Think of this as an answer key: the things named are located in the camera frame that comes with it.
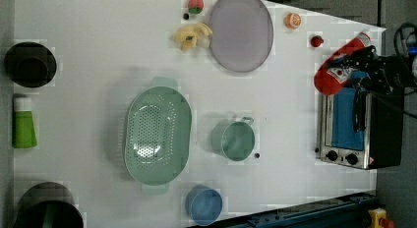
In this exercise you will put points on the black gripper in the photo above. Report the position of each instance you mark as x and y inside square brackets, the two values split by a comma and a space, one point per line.
[378, 73]

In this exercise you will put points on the red felt ketchup bottle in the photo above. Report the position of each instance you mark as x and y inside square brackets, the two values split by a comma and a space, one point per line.
[331, 78]

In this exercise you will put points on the red strawberry toy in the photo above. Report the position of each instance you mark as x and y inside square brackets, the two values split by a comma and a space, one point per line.
[316, 41]

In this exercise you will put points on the black toaster oven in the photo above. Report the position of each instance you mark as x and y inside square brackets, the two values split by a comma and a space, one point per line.
[378, 146]

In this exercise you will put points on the orange slice toy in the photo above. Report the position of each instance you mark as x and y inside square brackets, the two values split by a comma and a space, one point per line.
[292, 20]

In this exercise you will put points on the grey round plate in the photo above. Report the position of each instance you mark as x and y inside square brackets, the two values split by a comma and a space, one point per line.
[242, 34]

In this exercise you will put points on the green mug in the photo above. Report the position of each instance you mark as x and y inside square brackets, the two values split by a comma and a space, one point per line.
[234, 139]

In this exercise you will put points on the yellow banana toy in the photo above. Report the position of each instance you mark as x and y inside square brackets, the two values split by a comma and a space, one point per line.
[191, 36]

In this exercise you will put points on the pink peach toy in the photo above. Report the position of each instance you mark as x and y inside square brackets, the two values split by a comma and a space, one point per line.
[195, 6]

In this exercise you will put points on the blue cup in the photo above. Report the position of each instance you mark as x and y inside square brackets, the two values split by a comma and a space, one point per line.
[203, 205]

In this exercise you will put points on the green squeeze bottle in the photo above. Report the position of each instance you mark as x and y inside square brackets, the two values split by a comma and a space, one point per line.
[23, 130]

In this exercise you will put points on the black cylinder holder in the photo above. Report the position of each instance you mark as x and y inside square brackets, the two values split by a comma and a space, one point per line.
[48, 205]

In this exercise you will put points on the black oven door handle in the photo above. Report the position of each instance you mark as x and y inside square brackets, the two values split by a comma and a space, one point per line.
[359, 111]

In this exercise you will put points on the blue metal frame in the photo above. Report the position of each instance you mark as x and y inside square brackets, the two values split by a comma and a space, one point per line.
[342, 212]

